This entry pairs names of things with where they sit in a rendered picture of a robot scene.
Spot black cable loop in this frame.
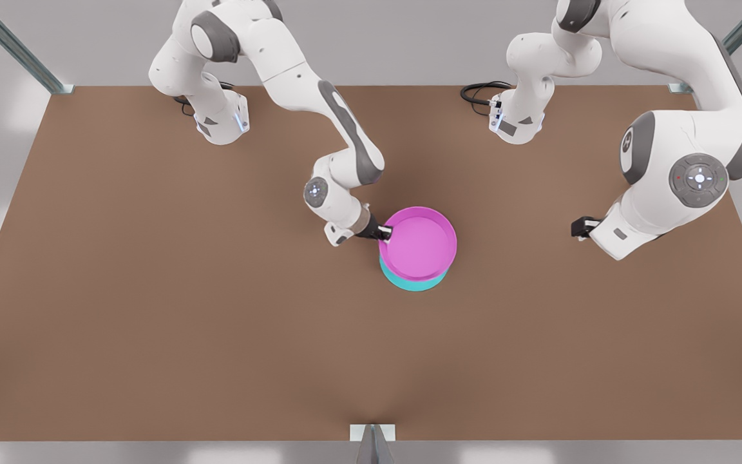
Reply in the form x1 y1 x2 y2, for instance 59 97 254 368
173 81 236 117
461 81 515 117

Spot blue plate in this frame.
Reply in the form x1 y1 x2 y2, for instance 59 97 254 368
379 254 449 292

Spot pink plate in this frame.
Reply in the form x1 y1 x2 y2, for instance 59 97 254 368
378 206 457 282

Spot silver frame post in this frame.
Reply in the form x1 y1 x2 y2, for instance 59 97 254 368
350 424 397 464
668 0 742 95
0 0 75 95

